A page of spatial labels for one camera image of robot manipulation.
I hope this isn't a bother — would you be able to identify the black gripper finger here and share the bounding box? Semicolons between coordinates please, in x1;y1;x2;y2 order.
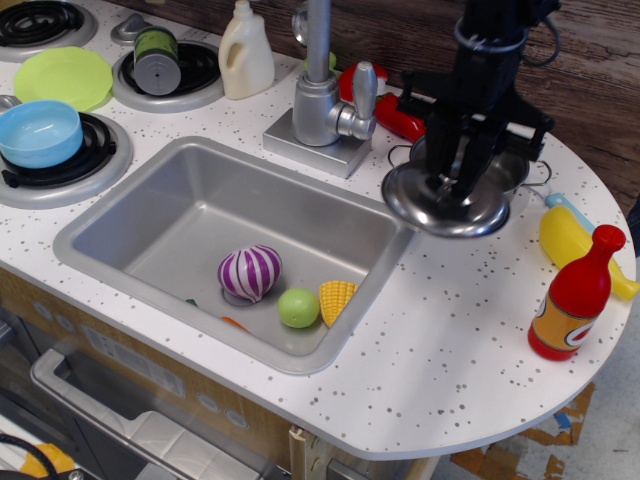
425;119;470;183
451;127;505;200

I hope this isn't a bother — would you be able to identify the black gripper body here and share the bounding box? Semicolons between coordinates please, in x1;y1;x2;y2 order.
399;69;555;161

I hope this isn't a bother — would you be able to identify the steel pot lid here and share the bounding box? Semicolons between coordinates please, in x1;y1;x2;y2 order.
381;162;510;239

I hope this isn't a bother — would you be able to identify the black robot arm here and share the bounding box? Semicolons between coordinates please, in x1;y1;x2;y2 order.
398;1;561;203

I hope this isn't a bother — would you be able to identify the stainless steel pot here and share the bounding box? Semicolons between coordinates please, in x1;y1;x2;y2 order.
387;138;553;201

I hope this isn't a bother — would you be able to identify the red toy pepper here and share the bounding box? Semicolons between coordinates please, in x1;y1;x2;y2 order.
374;93;426;142

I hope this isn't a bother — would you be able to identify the silver toy faucet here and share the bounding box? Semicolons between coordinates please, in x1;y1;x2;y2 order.
263;1;378;178

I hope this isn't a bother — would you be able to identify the yellow toy banana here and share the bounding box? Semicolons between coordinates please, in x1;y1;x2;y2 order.
539;205;639;301

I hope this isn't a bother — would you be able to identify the red ketchup bottle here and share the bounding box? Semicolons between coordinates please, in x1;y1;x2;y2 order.
528;225;626;361

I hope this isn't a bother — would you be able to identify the silver round knob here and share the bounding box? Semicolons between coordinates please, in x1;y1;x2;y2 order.
291;1;308;47

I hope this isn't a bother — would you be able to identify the yellow toy corn piece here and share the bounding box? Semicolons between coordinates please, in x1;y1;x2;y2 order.
318;280;358;327

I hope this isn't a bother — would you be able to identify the cream detergent bottle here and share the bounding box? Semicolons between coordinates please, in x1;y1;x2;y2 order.
218;1;275;100

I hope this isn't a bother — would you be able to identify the grey sink basin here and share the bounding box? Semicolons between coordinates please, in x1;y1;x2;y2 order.
53;137;412;375

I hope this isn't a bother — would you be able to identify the green toy lime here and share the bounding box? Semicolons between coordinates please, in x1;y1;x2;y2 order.
277;288;320;329

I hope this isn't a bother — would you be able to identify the purple striped toy onion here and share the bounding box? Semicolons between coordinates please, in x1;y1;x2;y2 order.
217;245;283;304

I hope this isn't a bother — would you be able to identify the back right stove burner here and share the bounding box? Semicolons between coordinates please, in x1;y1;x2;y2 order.
112;40;224;114

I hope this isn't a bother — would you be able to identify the stove burner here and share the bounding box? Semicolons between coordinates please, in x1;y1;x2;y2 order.
112;40;224;114
1;112;133;210
1;1;98;63

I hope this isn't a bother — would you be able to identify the orange toy carrot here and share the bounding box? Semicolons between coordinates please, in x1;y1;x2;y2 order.
220;316;252;334

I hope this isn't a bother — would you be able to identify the green grey toy can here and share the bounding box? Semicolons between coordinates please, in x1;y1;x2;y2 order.
133;26;182;96

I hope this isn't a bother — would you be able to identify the grey stove knob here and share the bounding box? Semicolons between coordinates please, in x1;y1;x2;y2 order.
110;13;151;46

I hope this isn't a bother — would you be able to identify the front left stove burner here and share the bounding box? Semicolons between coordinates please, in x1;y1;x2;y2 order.
1;112;133;210

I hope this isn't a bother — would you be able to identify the light green plate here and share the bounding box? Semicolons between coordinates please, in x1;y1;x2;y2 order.
14;46;114;112

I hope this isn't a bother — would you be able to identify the blue plastic bowl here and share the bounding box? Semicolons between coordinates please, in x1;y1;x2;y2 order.
1;100;84;169

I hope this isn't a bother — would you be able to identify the back left stove burner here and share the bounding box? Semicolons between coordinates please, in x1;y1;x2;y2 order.
1;1;98;63

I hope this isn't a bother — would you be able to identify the yellow cloth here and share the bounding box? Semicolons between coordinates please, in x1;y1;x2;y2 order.
18;442;76;479

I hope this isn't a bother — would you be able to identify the light blue utensil handle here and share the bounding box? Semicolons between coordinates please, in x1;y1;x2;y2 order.
544;193;595;234

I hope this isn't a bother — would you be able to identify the grey oven door handle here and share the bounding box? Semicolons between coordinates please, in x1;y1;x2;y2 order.
30;349;287;479

